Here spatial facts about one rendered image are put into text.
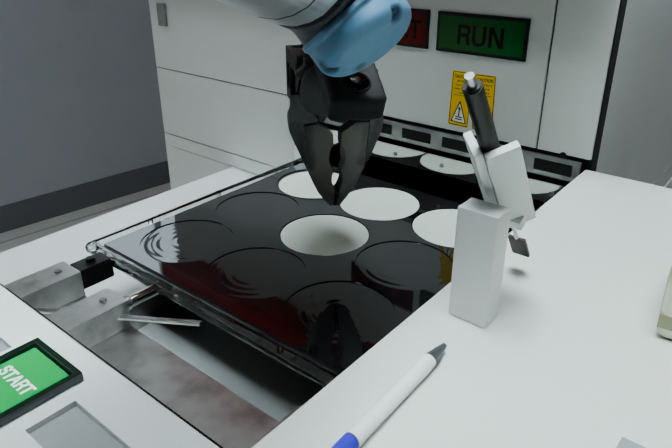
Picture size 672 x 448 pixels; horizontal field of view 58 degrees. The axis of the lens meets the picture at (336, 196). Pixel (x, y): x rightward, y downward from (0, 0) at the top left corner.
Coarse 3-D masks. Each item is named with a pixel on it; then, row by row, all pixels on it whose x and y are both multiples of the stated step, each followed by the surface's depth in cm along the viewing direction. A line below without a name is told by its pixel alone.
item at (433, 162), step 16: (336, 128) 91; (336, 144) 91; (384, 144) 85; (400, 144) 84; (400, 160) 84; (416, 160) 83; (432, 160) 81; (448, 160) 79; (464, 160) 78; (464, 176) 79; (528, 176) 73; (544, 192) 72
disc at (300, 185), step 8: (288, 176) 85; (296, 176) 85; (304, 176) 85; (336, 176) 85; (280, 184) 82; (288, 184) 82; (296, 184) 82; (304, 184) 82; (312, 184) 82; (288, 192) 79; (296, 192) 79; (304, 192) 79; (312, 192) 79
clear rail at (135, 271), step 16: (112, 256) 64; (128, 272) 62; (144, 272) 60; (160, 288) 58; (176, 288) 58; (192, 304) 56; (208, 304) 55; (208, 320) 55; (224, 320) 53; (240, 336) 52; (256, 336) 51; (272, 352) 50; (288, 352) 49; (304, 368) 48; (320, 368) 47; (320, 384) 47
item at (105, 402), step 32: (0, 288) 47; (0, 320) 43; (32, 320) 43; (0, 352) 41; (64, 352) 40; (96, 384) 37; (128, 384) 37; (32, 416) 35; (64, 416) 35; (96, 416) 35; (128, 416) 35; (160, 416) 35
